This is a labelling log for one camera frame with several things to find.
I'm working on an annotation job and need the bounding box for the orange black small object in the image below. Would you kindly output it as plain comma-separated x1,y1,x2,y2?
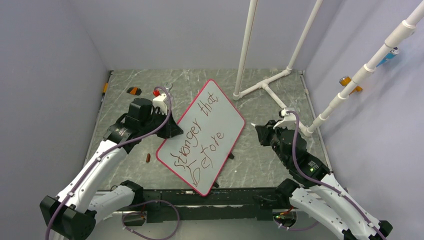
126,86,143,96

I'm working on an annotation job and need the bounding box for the red framed whiteboard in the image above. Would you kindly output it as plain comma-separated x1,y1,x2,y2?
156,79,246,197

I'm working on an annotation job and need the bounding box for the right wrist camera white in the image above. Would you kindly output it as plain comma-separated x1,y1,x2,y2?
273,107,297,130

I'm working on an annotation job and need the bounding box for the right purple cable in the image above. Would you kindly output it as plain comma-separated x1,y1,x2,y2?
286,110,388,240

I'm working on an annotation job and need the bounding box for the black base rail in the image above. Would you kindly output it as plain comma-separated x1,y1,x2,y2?
113,187,300,223

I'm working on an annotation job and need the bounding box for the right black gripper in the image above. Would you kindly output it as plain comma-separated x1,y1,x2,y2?
255,119,290,167

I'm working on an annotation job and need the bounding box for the orange clamp on wall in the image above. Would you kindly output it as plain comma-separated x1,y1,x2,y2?
339,76,363,95

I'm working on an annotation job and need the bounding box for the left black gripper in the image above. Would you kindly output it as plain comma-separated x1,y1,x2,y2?
141,109,183,140

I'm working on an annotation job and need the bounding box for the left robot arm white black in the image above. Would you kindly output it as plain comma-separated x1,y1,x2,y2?
40,94,183,240

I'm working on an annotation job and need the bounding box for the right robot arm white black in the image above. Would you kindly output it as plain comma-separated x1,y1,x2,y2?
254,120,393,240

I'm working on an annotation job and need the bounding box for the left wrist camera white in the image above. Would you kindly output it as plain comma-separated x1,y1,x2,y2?
152,88,172,115

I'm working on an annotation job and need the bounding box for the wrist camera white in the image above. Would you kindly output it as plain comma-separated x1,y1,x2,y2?
152,88,172,115
273,107,297,130

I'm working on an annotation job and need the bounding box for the white PVC pipe right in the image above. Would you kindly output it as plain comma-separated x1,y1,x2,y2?
302,1,424,137

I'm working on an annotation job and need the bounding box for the white PVC pipe frame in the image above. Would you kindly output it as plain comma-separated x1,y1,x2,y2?
232,0,324,137

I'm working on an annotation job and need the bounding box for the silver open-end wrench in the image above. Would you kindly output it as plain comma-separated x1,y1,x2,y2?
164,83,173,92

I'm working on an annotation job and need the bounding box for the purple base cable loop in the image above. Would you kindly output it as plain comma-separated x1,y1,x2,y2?
121,199,181,240

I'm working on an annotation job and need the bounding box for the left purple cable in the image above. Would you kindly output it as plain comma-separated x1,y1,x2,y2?
44,86,173,240

